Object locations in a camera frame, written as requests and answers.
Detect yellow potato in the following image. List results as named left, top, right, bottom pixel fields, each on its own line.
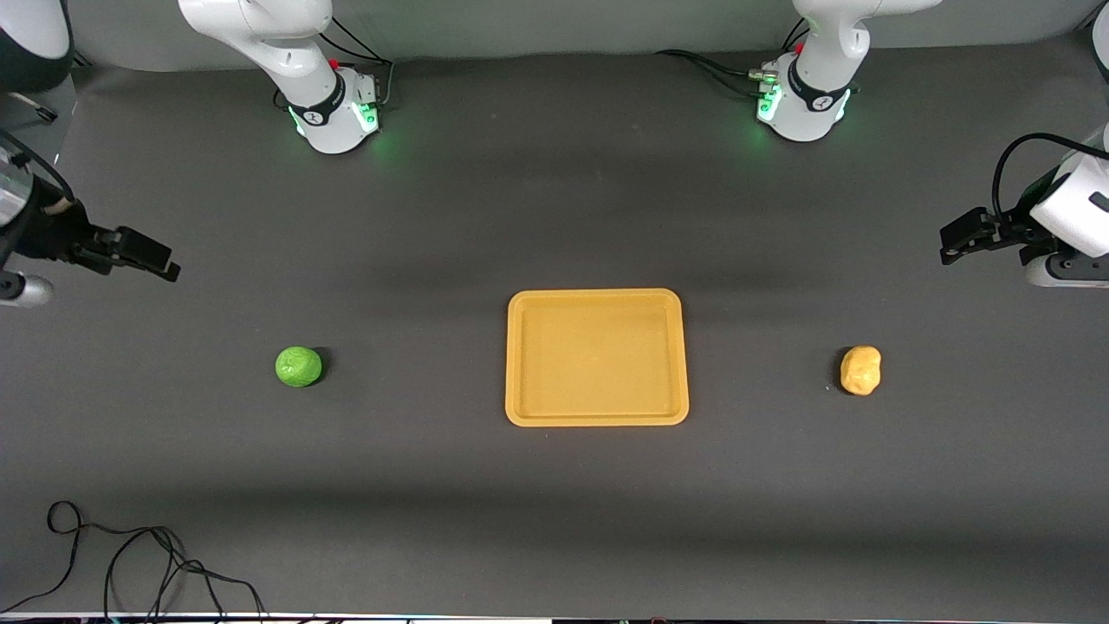
left=839, top=345, right=884, bottom=397

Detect thin black loose cable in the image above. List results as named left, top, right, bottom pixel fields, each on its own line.
left=0, top=500, right=268, bottom=621

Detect black left arm base cables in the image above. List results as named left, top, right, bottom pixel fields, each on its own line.
left=655, top=17, right=812, bottom=98

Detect green apple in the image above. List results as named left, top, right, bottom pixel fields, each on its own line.
left=275, top=346, right=323, bottom=388

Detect black arm base cables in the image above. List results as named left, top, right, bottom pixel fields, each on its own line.
left=655, top=17, right=812, bottom=98
left=274, top=16, right=396, bottom=112

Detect yellow plastic tray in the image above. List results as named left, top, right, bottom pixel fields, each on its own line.
left=505, top=289, right=691, bottom=427

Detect black right arm base cables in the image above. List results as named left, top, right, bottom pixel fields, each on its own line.
left=274, top=16, right=396, bottom=112

